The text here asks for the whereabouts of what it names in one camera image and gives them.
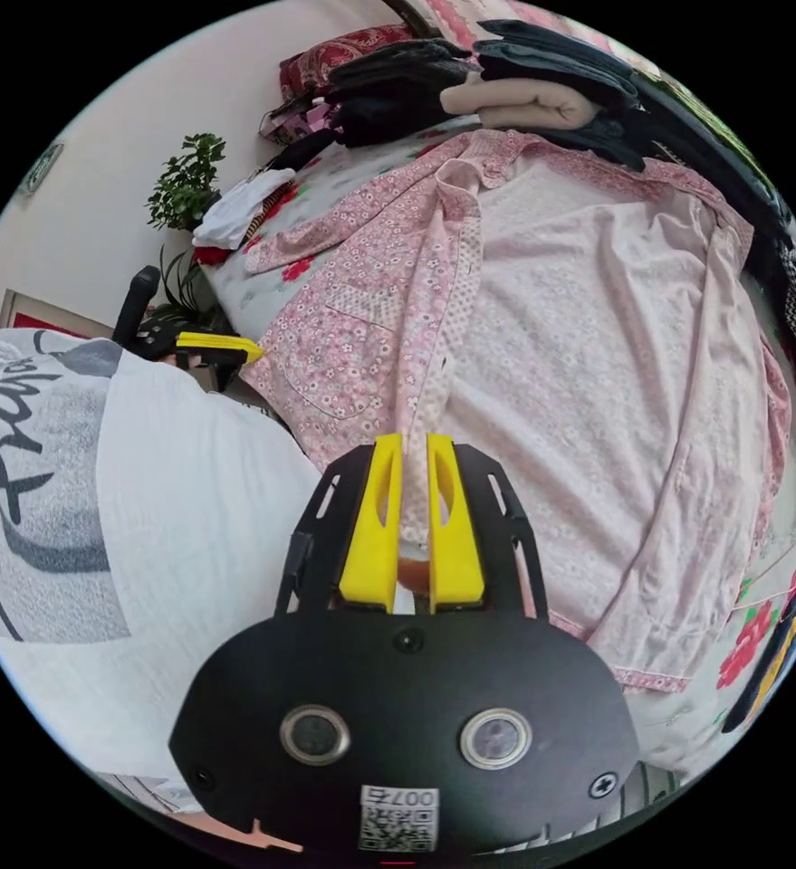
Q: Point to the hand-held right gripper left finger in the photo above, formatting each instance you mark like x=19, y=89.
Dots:
x=370, y=529

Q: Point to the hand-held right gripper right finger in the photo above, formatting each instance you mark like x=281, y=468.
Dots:
x=457, y=543

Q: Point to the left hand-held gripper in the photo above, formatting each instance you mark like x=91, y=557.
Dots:
x=156, y=346

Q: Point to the pink floral pajamas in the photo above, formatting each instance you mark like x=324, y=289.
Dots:
x=574, y=339

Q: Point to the person's right hand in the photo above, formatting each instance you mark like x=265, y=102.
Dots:
x=248, y=829

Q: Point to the long-leaved green plant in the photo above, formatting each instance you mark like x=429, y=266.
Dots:
x=190, y=299

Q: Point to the white cloth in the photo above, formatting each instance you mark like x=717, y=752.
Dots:
x=241, y=207

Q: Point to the person's body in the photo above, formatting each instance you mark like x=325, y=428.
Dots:
x=180, y=516

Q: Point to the green leafy plant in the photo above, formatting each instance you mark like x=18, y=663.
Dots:
x=183, y=180

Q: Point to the red framed picture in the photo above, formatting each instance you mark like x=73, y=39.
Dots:
x=37, y=316

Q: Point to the pink carton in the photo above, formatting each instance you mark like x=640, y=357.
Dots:
x=296, y=119

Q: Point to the red patterned pillow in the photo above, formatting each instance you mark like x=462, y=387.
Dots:
x=309, y=64

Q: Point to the dark blue and yellow garment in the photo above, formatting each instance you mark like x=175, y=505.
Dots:
x=781, y=652

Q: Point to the pile of clothes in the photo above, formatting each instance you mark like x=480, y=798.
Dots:
x=526, y=75

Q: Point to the small framed wall picture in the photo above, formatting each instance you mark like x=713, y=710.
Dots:
x=41, y=170

